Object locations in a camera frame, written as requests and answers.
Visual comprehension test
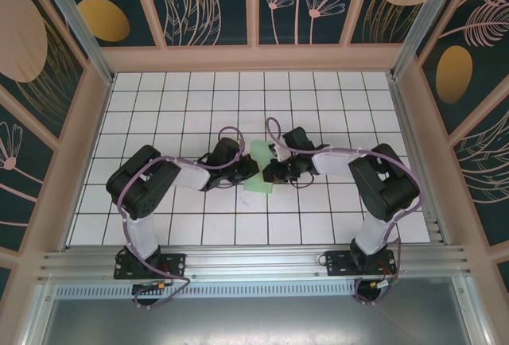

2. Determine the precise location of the green paper sheet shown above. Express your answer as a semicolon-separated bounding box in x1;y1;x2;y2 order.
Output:
242;140;276;194

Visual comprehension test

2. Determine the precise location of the grey metal sheet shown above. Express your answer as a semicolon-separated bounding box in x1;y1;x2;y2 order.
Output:
23;281;494;345

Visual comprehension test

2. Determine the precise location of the black controller board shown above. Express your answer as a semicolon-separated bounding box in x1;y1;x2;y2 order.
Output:
132;281;176;295

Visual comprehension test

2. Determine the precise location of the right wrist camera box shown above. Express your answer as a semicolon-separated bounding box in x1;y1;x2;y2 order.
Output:
270;144;292;162

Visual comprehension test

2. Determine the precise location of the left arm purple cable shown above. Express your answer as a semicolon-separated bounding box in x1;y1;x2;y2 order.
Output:
118;125;245;310

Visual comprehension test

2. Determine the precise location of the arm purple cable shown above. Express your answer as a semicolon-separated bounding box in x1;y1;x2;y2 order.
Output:
118;125;245;310
265;116;423;307

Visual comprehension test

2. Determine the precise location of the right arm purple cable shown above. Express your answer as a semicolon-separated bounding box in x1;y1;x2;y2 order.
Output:
265;116;423;307

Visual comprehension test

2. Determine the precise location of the long aluminium base rail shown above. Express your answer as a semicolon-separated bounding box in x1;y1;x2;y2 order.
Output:
37;244;472;282

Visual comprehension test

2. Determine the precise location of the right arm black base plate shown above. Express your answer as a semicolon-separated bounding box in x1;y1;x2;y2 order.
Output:
324;250;398;278

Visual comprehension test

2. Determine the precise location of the aluminium side rail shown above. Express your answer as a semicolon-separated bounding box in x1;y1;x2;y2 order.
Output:
387;76;445;245

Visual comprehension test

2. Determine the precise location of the slotted grey cable duct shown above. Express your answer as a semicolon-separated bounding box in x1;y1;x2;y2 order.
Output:
55;281;359;299

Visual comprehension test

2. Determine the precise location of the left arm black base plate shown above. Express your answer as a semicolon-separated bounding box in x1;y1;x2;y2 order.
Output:
113;252;188;281

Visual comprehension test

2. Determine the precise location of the red wire with yellow connector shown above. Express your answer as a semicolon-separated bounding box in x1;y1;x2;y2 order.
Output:
369;264;394;289
155;265;174;289

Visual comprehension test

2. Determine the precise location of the aluminium corner post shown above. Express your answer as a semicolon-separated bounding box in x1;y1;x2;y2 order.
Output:
389;0;480;80
32;0;117;86

